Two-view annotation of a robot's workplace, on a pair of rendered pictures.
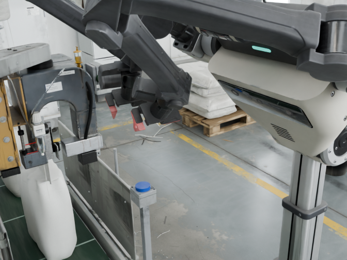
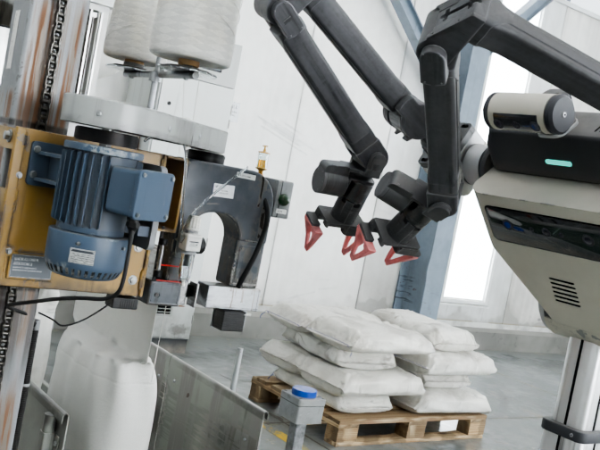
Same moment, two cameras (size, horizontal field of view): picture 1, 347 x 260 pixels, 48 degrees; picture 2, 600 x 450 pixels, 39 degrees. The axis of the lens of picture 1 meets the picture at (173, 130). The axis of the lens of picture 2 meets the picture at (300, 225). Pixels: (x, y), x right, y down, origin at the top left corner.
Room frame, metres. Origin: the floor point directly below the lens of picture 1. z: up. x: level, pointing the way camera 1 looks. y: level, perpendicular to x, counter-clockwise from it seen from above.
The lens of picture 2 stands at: (-0.65, 0.37, 1.34)
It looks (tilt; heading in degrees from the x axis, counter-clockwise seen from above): 3 degrees down; 356
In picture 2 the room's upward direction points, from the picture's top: 11 degrees clockwise
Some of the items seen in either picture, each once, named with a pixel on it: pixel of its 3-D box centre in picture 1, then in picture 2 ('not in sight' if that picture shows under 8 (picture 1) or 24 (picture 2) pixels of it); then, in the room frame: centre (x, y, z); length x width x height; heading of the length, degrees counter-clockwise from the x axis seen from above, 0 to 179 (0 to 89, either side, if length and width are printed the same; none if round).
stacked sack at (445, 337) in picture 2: not in sight; (420, 329); (4.58, -0.91, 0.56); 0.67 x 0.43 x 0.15; 32
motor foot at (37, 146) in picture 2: not in sight; (65, 169); (1.05, 0.71, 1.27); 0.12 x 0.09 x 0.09; 122
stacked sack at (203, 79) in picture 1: (220, 76); (372, 335); (4.04, -0.51, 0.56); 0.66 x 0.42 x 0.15; 122
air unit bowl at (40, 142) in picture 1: (41, 144); (186, 267); (1.21, 0.45, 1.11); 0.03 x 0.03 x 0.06
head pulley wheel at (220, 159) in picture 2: (39, 64); (205, 157); (1.35, 0.46, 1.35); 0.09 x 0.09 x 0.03
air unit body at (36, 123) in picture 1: (40, 133); (189, 251); (1.22, 0.45, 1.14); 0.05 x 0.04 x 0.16; 122
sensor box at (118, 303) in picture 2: (10, 171); (121, 301); (1.21, 0.57, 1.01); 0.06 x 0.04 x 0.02; 122
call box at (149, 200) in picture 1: (143, 194); (301, 406); (1.35, 0.13, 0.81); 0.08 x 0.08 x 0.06; 32
